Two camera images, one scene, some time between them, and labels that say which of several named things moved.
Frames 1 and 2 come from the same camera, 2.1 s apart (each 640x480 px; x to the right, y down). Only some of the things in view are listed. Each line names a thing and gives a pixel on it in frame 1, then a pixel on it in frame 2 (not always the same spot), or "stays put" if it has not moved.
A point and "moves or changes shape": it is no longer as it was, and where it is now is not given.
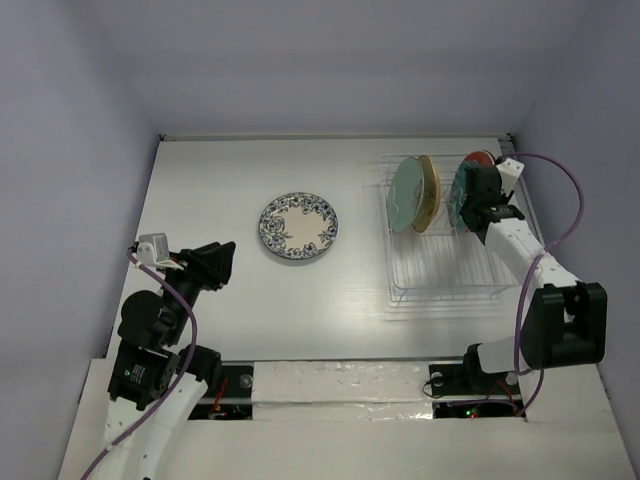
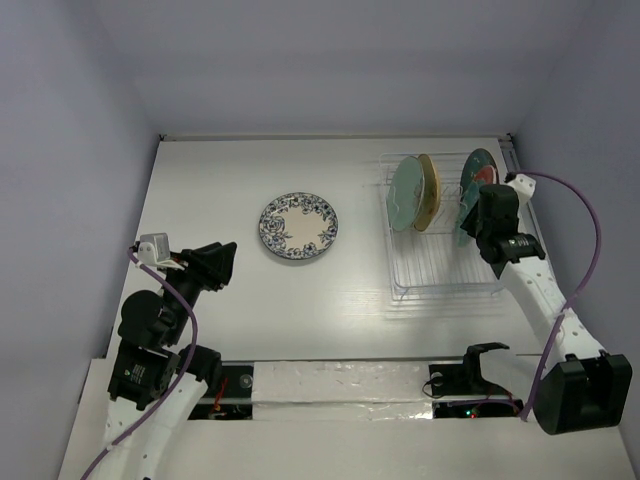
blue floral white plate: [299, 226] stays put
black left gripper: [211, 263] stays put
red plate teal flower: [476, 159] moves or changes shape
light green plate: [405, 195] stays put
